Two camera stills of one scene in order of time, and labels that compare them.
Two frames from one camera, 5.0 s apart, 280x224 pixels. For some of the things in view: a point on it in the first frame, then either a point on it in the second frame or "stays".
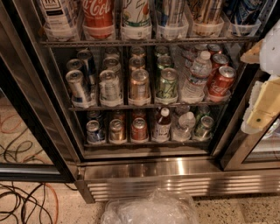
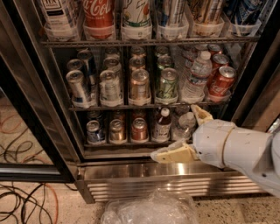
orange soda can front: x=139 y=85 stays
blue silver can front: x=79 y=94 stays
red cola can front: x=221 y=81 stays
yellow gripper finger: x=253 y=55 -> x=202 y=116
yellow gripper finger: x=263 y=106 -> x=177 y=153
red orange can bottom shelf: x=139 y=131 stays
